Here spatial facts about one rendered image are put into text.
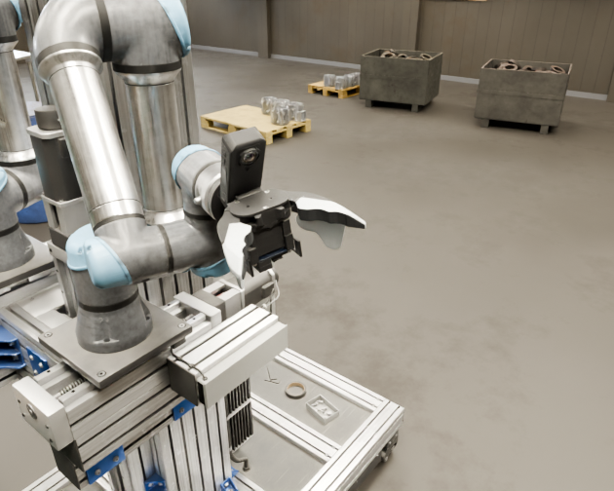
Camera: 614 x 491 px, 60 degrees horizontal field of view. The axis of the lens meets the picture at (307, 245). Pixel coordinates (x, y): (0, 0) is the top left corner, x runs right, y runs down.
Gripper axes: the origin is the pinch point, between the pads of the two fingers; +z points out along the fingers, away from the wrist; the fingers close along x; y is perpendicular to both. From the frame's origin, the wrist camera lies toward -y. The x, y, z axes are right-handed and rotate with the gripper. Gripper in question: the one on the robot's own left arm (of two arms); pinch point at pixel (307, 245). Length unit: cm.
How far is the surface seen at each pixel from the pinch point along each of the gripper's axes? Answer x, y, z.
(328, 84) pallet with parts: -419, 200, -682
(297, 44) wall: -547, 201, -1005
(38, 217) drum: 33, 150, -400
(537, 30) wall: -729, 168, -552
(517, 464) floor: -106, 174, -47
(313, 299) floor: -97, 173, -196
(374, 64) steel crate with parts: -434, 159, -581
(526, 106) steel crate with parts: -514, 199, -385
